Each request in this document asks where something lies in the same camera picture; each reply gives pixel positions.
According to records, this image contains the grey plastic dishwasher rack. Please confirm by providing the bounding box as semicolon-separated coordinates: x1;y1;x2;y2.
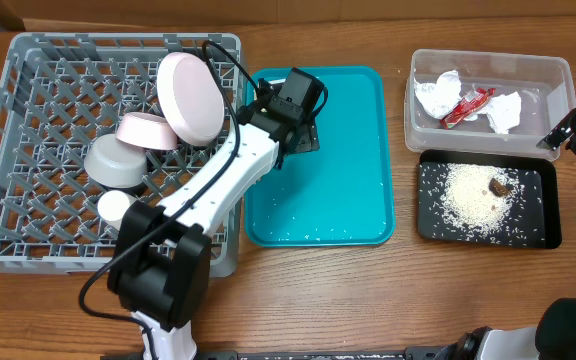
0;33;246;274

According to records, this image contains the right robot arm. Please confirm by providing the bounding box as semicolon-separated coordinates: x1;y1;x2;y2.
434;108;576;360

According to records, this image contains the large white plate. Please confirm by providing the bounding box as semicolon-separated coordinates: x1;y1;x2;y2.
156;52;224;146

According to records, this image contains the white tissue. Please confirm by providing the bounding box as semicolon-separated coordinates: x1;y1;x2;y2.
478;92;522;134
414;70;462;120

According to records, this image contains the brown food piece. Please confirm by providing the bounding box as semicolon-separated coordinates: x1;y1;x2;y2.
489;178;512;197

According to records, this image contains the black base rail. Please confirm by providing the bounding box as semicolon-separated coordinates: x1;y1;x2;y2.
102;347;469;360

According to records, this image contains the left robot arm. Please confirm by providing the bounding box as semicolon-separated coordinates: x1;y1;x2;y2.
107;68;328;359

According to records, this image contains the teal plastic serving tray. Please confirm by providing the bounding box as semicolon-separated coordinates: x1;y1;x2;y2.
244;66;396;248

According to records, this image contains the black rectangular tray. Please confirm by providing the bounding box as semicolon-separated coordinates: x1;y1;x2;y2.
417;150;562;249

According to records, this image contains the pile of white rice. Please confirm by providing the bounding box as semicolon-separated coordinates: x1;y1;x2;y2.
417;162;546;248

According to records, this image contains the grey bowl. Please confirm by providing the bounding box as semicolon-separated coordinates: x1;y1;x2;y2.
84;134;147;188

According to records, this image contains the small pink white bowl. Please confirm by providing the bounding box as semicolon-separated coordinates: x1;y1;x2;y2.
115;112;178;151

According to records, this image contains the red snack wrapper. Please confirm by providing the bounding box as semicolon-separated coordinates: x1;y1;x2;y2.
440;88;496;129

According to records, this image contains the white cup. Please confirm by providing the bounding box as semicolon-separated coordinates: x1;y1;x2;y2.
97;190;137;230

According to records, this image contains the clear plastic waste bin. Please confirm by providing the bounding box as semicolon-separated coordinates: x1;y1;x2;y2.
404;49;576;161

